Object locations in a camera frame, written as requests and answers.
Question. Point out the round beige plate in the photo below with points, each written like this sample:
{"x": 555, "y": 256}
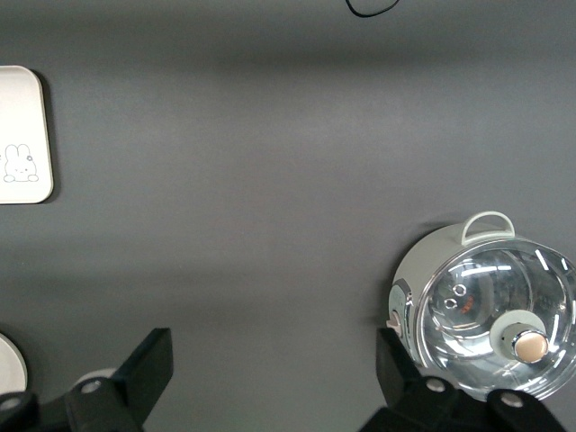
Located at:
{"x": 10, "y": 364}

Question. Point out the steel pot with glass lid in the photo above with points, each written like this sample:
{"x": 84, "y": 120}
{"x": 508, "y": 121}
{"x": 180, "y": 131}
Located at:
{"x": 423, "y": 256}

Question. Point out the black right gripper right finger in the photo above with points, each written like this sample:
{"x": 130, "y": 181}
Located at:
{"x": 405, "y": 396}

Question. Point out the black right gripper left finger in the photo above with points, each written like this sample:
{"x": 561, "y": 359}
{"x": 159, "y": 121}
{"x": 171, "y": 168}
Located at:
{"x": 135, "y": 382}

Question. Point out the glass pot lid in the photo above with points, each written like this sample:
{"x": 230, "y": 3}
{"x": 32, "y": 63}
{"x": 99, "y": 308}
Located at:
{"x": 504, "y": 288}

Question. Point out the beige rabbit print tray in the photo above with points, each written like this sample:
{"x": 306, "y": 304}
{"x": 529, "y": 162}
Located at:
{"x": 22, "y": 112}

